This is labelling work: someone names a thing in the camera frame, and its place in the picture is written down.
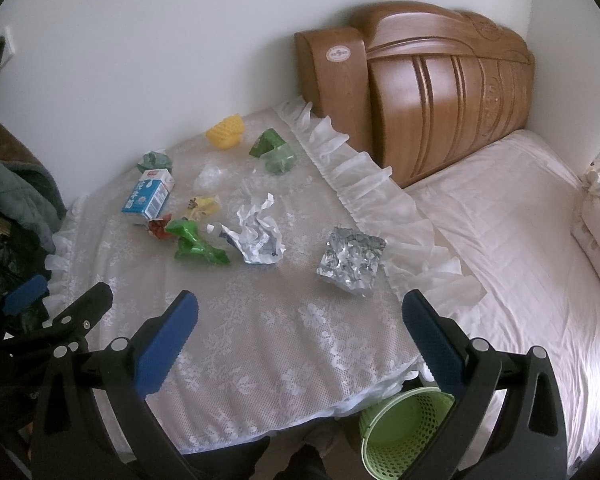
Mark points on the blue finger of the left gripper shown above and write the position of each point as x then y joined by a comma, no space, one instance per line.
25,295
66,332

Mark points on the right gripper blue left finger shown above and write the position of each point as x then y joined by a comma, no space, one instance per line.
131,369

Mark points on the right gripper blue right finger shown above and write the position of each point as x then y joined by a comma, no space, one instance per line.
467,369

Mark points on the green plastic wrapper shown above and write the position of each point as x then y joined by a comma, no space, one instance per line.
192,245

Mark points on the white paper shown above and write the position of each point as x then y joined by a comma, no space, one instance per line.
259,239

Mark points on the clear plastic bottle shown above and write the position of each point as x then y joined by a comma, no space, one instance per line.
213,177

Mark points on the green plastic waste basket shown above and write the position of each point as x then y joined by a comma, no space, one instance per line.
395,431

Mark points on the grey hanging jacket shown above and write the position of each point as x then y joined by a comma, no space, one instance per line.
31,212

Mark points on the red crumpled wrapper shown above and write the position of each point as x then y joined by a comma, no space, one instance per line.
157,228

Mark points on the blue white milk carton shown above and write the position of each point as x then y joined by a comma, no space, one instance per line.
148,196

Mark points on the white bed mattress sheet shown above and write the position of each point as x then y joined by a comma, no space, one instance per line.
507,211

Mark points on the brown hanging garment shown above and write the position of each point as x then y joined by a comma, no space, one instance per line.
15,155

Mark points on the crumpled silver foil wrapper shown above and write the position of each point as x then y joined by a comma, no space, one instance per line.
351,260

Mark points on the dark green crumpled wrapper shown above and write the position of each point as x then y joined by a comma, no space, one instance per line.
154,160

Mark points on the yellow snack wrapper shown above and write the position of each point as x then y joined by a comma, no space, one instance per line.
199,207

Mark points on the white lace table cloth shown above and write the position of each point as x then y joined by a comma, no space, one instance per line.
274,345

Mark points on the green plastic bottle piece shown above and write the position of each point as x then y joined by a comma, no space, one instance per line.
276,154

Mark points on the wooden bed headboard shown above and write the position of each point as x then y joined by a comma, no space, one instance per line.
417,86

